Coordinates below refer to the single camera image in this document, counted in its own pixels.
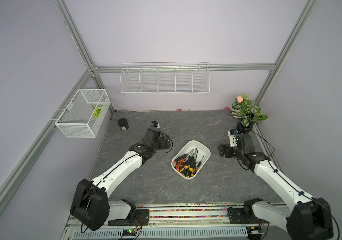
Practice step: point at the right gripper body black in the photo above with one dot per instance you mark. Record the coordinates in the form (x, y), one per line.
(229, 152)

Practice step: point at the white wire cube basket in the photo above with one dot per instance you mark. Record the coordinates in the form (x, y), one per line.
(77, 120)

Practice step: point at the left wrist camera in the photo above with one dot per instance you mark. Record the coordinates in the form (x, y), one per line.
(155, 124)

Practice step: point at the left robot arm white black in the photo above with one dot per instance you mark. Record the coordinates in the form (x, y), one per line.
(91, 205)

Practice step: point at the small black jar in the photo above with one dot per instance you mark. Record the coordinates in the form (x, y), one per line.
(123, 124)

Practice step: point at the artificial green potted plant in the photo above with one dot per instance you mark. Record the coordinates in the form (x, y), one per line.
(247, 112)

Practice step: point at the aluminium frame rail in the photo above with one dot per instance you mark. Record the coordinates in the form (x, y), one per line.
(184, 66)

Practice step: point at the white perforated cable duct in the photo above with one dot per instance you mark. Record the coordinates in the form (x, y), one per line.
(164, 233)

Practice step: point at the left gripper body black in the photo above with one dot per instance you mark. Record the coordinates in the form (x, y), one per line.
(161, 144)

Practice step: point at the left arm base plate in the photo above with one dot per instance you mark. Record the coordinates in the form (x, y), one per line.
(138, 217)

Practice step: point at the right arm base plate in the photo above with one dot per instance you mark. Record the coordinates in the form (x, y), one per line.
(243, 215)

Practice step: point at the orange black large screwdriver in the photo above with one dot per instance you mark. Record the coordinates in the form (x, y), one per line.
(183, 156)

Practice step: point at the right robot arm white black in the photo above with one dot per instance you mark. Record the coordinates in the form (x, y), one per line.
(307, 218)

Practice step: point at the small orange black screwdriver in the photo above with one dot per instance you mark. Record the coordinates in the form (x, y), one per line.
(199, 163)

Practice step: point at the white plastic storage box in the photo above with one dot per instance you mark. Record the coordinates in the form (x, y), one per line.
(186, 168)

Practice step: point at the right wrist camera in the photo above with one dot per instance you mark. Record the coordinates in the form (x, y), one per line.
(232, 134)

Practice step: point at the long white wire wall basket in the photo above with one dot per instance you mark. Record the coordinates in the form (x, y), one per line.
(135, 82)

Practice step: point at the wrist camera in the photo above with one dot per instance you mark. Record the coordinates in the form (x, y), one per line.
(232, 134)
(155, 124)

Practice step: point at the green object in basket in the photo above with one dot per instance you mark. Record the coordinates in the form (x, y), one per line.
(97, 111)

